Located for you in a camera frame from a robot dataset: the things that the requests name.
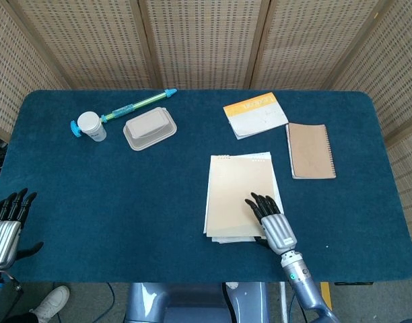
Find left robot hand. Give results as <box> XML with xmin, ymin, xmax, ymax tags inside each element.
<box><xmin>0</xmin><ymin>188</ymin><xmax>44</xmax><ymax>271</ymax></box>

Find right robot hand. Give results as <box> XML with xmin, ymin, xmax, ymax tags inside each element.
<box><xmin>244</xmin><ymin>192</ymin><xmax>298</xmax><ymax>256</ymax></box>

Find yellow cover lined notepad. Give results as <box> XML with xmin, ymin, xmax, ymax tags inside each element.
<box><xmin>203</xmin><ymin>151</ymin><xmax>284</xmax><ymax>244</ymax></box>

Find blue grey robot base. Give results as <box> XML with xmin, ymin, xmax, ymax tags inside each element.
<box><xmin>125</xmin><ymin>281</ymin><xmax>283</xmax><ymax>323</ymax></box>

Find brown spiral notebook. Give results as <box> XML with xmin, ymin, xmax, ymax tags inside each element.
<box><xmin>285</xmin><ymin>122</ymin><xmax>337</xmax><ymax>180</ymax></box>

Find yellow table leg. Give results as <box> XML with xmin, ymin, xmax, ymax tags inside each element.
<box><xmin>319</xmin><ymin>281</ymin><xmax>333</xmax><ymax>311</ymax></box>

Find white sneaker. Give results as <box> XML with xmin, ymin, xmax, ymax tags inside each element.
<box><xmin>30</xmin><ymin>285</ymin><xmax>71</xmax><ymax>320</ymax></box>

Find orange and white booklet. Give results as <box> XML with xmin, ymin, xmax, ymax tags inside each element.
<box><xmin>223</xmin><ymin>92</ymin><xmax>289</xmax><ymax>141</ymax></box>

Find dark blue tablecloth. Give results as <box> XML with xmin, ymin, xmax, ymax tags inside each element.
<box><xmin>0</xmin><ymin>89</ymin><xmax>412</xmax><ymax>283</ymax></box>

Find stack of white paper cups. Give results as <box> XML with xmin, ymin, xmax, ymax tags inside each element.
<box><xmin>77</xmin><ymin>111</ymin><xmax>108</xmax><ymax>143</ymax></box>

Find beige lidded food box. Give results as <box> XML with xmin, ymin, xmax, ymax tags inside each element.
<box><xmin>123</xmin><ymin>106</ymin><xmax>178</xmax><ymax>152</ymax></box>

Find blue green water squirter toy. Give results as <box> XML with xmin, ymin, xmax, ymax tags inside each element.
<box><xmin>70</xmin><ymin>88</ymin><xmax>178</xmax><ymax>138</ymax></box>

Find woven wooden folding screen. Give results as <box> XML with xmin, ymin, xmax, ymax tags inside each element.
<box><xmin>0</xmin><ymin>0</ymin><xmax>412</xmax><ymax>250</ymax></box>

